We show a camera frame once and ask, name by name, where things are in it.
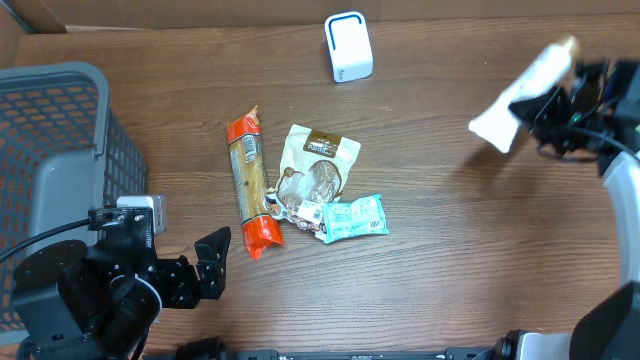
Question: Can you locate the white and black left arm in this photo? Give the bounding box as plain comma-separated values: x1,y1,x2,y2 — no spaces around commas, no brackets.
12,207,231,359

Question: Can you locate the teal snack packet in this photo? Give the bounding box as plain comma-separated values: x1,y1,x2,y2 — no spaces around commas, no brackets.
318,194,389,244

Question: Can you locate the white barcode scanner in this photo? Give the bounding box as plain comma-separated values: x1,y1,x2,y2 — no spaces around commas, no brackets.
324,11,374,83

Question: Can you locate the orange biscuit pack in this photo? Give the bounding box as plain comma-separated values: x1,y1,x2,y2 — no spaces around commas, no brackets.
226,105,284,260

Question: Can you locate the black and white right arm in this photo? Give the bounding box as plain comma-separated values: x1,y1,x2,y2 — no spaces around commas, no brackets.
469,56,639,359

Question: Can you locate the white tube with gold cap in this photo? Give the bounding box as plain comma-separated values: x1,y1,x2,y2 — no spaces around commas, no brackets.
468,35,579,154

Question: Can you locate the beige brown snack pouch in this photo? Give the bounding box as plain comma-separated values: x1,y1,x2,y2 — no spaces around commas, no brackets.
264,124,361,240

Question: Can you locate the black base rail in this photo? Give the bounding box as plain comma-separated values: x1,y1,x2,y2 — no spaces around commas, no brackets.
141,338,494,360

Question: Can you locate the grey plastic shopping basket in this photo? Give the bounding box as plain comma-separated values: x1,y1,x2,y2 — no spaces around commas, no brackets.
1,62,147,345

